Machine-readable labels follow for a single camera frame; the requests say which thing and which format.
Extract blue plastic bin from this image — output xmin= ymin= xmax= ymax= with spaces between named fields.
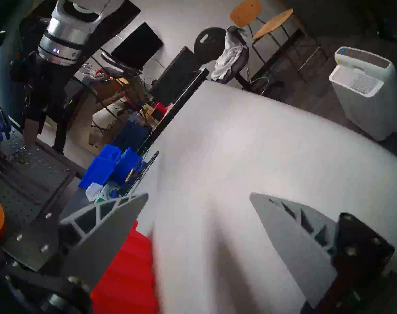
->
xmin=110 ymin=147 xmax=143 ymax=186
xmin=78 ymin=144 xmax=122 ymax=189

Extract red plastic storage box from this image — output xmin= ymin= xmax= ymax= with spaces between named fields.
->
xmin=90 ymin=220 xmax=159 ymax=314

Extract black equipment case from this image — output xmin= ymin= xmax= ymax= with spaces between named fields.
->
xmin=151 ymin=46 xmax=209 ymax=104

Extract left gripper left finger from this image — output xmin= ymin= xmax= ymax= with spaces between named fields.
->
xmin=1 ymin=193 xmax=149 ymax=292

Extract white cloth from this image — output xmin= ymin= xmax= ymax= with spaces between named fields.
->
xmin=212 ymin=26 xmax=249 ymax=81

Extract wooden chair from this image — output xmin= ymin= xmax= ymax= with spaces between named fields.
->
xmin=229 ymin=0 xmax=326 ymax=72

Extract red plastic container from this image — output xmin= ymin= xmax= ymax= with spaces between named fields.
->
xmin=153 ymin=102 xmax=169 ymax=121

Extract white tissue sheet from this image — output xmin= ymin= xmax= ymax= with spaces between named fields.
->
xmin=85 ymin=183 xmax=104 ymax=202

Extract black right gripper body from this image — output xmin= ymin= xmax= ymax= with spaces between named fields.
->
xmin=10 ymin=22 xmax=72 ymax=121

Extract white air purifier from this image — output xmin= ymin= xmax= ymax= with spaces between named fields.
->
xmin=329 ymin=46 xmax=397 ymax=141

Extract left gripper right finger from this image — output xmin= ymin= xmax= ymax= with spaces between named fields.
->
xmin=250 ymin=192 xmax=396 ymax=310

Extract blue spring clamps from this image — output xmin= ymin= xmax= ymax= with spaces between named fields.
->
xmin=0 ymin=97 xmax=12 ymax=142

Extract black monitor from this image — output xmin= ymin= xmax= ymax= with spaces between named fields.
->
xmin=111 ymin=22 xmax=164 ymax=72

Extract dark blue storage crate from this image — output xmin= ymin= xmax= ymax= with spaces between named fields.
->
xmin=112 ymin=115 xmax=153 ymax=153

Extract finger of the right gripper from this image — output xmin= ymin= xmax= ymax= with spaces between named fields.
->
xmin=23 ymin=117 xmax=39 ymax=146
xmin=53 ymin=119 xmax=68 ymax=155

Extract grey pegboard tool wall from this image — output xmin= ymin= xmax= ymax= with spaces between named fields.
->
xmin=0 ymin=97 xmax=84 ymax=225

